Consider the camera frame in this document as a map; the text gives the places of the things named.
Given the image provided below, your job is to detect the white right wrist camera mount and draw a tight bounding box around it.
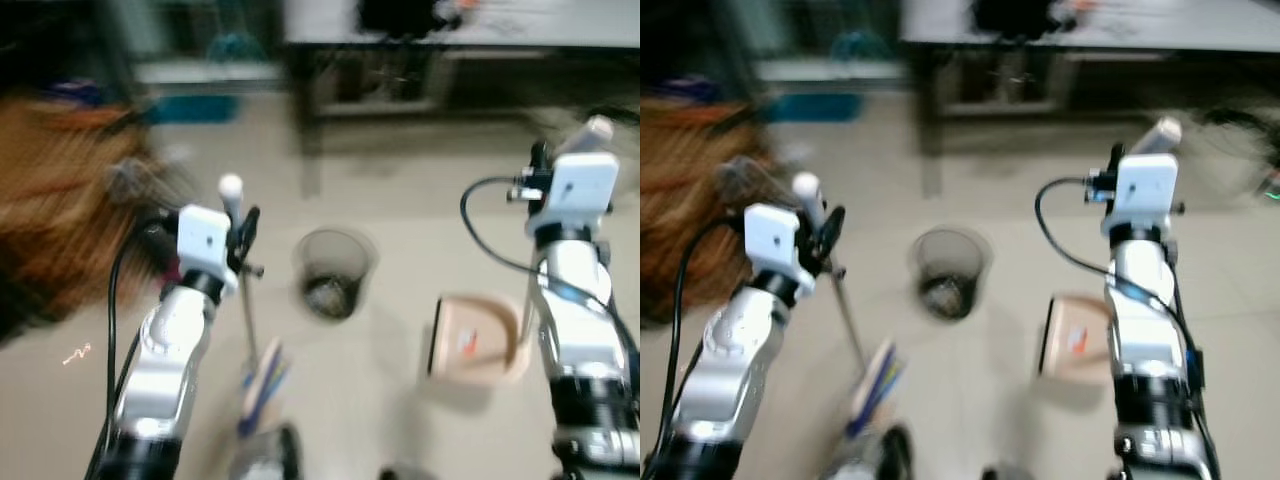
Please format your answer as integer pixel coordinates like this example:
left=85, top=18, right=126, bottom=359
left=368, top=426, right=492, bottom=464
left=540, top=152, right=621, bottom=239
left=1103, top=153, right=1181, bottom=236

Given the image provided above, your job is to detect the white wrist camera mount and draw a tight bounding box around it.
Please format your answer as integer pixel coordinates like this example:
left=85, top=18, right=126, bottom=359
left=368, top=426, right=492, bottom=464
left=1103, top=153, right=1181, bottom=236
left=540, top=152, right=621, bottom=239
left=743, top=203, right=816, bottom=299
left=177, top=205, right=241, bottom=296

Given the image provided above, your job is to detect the beige dustpan with long handle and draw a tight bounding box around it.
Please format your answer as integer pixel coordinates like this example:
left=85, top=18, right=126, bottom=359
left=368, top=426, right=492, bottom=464
left=1040, top=117, right=1184, bottom=383
left=425, top=115, right=616, bottom=388

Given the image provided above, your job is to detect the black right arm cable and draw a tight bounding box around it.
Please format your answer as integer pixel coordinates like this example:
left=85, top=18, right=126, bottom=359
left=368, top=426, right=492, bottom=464
left=459, top=176, right=641, bottom=386
left=1034, top=176, right=1218, bottom=471

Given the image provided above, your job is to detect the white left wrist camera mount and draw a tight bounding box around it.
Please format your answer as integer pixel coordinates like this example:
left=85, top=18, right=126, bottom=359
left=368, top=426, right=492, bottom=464
left=177, top=205, right=241, bottom=296
left=743, top=203, right=816, bottom=299

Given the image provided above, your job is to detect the teal round item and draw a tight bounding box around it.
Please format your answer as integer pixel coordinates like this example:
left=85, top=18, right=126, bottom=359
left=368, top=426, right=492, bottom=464
left=832, top=30, right=892, bottom=61

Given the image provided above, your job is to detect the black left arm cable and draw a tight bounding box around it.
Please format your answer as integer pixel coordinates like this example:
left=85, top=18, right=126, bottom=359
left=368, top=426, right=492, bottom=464
left=660, top=215, right=748, bottom=480
left=88, top=215, right=176, bottom=480

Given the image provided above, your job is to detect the black mesh waste bin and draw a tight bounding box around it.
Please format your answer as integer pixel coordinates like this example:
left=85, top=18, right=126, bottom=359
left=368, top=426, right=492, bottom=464
left=294, top=228, right=378, bottom=322
left=912, top=227, right=993, bottom=321

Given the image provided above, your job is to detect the blue box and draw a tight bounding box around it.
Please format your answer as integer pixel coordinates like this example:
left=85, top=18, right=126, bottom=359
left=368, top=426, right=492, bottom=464
left=768, top=93, right=863, bottom=124
left=150, top=95, right=241, bottom=126

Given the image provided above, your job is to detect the black item on table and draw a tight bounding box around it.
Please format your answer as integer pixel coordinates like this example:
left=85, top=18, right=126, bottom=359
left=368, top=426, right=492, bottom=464
left=972, top=0, right=1077, bottom=39
left=357, top=0, right=453, bottom=39

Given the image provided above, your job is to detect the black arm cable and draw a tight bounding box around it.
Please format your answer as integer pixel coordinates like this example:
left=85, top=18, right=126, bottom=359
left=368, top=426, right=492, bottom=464
left=459, top=176, right=641, bottom=386
left=88, top=215, right=176, bottom=480
left=660, top=215, right=748, bottom=480
left=1034, top=176, right=1218, bottom=471

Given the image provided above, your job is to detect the grey table with dark legs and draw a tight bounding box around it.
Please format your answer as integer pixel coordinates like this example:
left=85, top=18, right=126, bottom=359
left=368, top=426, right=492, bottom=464
left=900, top=0, right=1280, bottom=198
left=283, top=0, right=641, bottom=198

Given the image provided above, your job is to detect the broom with white-tipped handle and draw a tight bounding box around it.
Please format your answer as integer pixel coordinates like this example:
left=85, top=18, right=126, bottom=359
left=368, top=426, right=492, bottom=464
left=218, top=174, right=296, bottom=438
left=792, top=172, right=907, bottom=438

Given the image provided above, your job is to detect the grey low shelf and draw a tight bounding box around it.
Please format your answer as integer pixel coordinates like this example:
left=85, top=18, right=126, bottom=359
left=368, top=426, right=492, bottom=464
left=755, top=58, right=903, bottom=84
left=133, top=61, right=283, bottom=87

